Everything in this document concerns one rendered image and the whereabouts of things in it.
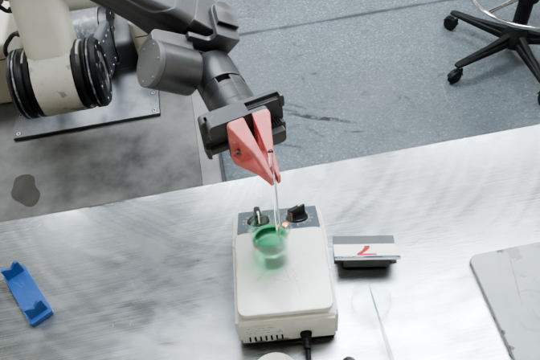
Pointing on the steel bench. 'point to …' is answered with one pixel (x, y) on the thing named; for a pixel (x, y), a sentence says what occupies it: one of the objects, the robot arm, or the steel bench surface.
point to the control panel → (292, 223)
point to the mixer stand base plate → (513, 296)
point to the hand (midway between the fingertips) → (272, 175)
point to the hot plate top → (284, 278)
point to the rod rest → (26, 293)
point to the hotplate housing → (288, 327)
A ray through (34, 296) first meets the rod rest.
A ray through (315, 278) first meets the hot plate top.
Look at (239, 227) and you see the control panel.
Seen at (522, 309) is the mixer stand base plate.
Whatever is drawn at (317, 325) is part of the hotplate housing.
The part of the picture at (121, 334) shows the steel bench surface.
